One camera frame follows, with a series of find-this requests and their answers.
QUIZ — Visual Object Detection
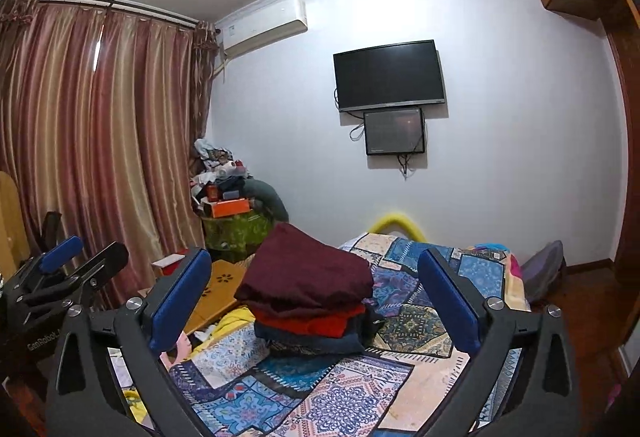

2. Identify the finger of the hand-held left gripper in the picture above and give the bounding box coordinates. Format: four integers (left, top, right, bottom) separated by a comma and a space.
7, 236, 85, 290
22, 242, 130, 308

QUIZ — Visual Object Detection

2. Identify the small black wall monitor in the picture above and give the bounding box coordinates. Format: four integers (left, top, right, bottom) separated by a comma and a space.
363, 108, 426, 156

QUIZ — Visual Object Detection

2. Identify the curtain rail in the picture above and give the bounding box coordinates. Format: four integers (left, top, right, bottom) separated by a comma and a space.
40, 0, 201, 25

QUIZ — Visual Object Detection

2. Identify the striped reddish curtain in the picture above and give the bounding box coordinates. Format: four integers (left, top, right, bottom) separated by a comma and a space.
0, 0, 223, 318

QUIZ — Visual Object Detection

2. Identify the white wall air conditioner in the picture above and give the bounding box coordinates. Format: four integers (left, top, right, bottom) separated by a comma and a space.
215, 0, 307, 58

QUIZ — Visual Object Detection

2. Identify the pile of household clutter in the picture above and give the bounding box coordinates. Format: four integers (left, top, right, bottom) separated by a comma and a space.
190, 137, 251, 218

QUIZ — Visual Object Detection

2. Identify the orange box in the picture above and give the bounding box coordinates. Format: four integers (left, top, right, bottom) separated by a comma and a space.
209, 198, 251, 218

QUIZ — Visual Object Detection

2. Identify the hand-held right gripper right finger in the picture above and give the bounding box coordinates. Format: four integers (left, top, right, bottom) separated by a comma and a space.
417, 247, 581, 437

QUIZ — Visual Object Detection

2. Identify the grey purple backpack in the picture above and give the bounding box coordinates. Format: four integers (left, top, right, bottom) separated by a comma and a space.
521, 240, 567, 304

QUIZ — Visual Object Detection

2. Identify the white and red box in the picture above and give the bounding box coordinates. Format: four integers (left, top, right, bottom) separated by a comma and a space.
151, 253, 188, 275

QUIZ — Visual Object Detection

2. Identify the red garment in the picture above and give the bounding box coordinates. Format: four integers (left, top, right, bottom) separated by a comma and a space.
255, 302, 367, 339

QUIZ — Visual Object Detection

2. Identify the dark gold-patterned garment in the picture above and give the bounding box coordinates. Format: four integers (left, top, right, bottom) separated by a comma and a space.
270, 343, 366, 359

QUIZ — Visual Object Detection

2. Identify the green patterned cloth cover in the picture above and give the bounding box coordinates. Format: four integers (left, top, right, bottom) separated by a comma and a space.
201, 212, 273, 263

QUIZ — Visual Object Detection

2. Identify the small wooden folding table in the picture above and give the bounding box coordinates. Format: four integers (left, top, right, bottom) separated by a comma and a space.
182, 257, 256, 335

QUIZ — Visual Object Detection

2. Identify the wall-mounted black television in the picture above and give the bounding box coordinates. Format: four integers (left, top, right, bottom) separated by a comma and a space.
333, 40, 447, 113

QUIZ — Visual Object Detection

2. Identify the yellow foam bed pad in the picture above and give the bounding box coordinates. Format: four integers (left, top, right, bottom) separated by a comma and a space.
368, 212, 426, 242

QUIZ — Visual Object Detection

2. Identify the light wooden board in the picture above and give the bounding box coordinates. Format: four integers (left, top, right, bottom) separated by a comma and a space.
0, 171, 31, 268

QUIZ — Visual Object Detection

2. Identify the patchwork printed blanket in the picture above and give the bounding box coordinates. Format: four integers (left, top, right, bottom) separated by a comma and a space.
107, 232, 531, 437

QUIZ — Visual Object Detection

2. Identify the grey cushion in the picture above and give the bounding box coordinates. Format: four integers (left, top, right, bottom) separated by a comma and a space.
242, 178, 290, 223

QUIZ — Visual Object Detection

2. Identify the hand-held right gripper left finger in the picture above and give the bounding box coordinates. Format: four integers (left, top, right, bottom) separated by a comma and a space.
45, 247, 213, 437

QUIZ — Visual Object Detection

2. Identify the yellow bedsheet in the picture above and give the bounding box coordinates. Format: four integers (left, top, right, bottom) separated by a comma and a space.
190, 306, 253, 350

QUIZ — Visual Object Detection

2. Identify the navy blue garment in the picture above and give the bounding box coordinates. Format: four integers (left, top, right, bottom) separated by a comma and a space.
254, 304, 386, 352

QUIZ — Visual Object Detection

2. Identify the maroon shirt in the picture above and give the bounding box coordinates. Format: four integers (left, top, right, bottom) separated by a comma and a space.
235, 222, 375, 318

